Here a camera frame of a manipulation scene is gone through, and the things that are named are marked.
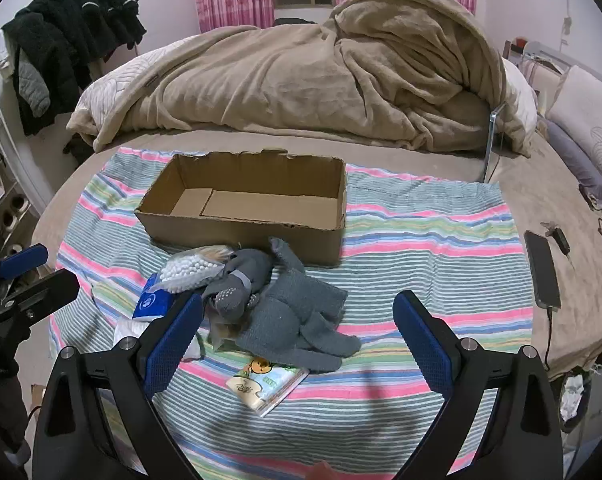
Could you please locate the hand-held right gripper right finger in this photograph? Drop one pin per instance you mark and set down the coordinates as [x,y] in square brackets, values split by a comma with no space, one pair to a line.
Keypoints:
[423,345]

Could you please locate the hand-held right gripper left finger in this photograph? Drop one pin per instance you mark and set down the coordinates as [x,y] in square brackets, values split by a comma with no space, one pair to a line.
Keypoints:
[173,345]

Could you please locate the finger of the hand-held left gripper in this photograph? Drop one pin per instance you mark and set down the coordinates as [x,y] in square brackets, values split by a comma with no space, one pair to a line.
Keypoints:
[43,292]
[23,261]

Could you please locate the blue tissue packet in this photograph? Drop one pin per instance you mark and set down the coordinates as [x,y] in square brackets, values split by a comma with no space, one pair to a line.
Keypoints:
[151,305]

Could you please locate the white cloth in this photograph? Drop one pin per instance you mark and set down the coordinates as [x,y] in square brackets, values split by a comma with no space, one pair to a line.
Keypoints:
[128,331]

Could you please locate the clear plastic packet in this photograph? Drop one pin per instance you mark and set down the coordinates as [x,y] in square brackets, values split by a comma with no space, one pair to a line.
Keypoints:
[221,341]

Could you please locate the bag of white balls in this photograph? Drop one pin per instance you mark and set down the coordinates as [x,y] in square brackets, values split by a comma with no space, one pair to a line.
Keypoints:
[186,270]

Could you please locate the grey non-slip sock pair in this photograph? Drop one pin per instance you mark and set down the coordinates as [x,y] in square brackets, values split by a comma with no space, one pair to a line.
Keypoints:
[236,280]

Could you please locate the cartoon printed packet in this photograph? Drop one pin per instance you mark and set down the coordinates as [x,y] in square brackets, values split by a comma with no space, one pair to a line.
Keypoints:
[266,385]

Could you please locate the grey knit glove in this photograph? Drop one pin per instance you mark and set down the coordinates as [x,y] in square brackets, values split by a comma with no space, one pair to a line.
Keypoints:
[291,342]

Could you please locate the cardboard box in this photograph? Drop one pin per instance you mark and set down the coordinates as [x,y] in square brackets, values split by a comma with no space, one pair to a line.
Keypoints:
[241,232]

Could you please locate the grey socks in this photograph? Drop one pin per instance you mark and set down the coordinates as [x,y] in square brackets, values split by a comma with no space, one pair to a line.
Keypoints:
[301,290]

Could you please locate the person's left forearm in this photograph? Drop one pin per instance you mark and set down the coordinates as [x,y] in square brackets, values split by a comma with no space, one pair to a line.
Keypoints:
[1,410]

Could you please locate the shoe rack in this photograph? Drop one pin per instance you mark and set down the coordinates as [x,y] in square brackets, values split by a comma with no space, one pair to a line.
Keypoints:
[1,200]

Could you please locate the striped cloth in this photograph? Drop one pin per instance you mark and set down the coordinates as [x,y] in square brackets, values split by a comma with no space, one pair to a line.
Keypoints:
[431,240]

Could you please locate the black smartphone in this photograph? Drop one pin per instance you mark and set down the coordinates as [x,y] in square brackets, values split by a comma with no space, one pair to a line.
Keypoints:
[542,270]

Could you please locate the waste bin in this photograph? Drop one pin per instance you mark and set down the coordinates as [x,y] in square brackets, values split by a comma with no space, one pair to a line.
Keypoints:
[578,400]

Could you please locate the grey quilted garment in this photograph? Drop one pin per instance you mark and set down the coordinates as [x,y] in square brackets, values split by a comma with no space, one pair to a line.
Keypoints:
[31,87]

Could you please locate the bed with beige sheet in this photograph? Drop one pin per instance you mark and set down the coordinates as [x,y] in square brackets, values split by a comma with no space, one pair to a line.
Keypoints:
[531,190]

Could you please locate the white patterned quilt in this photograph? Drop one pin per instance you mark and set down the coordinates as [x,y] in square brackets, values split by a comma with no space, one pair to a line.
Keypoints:
[111,90]

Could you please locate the black hanging clothing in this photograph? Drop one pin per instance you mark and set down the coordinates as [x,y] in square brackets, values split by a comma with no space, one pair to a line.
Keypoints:
[66,25]

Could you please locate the grey pillow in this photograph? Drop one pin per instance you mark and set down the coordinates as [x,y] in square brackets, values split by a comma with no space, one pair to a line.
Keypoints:
[571,155]

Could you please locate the beige blanket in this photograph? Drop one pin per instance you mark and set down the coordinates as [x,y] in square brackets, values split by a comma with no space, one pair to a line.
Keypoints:
[281,85]

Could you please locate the white floral pillow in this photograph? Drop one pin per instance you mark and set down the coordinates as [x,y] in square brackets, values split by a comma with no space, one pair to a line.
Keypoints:
[588,115]

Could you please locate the grey headboard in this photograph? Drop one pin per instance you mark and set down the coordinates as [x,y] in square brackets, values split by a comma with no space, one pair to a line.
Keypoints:
[556,55]

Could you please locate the metal frame stand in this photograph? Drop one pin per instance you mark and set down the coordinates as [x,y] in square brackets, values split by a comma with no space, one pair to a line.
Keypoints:
[492,140]

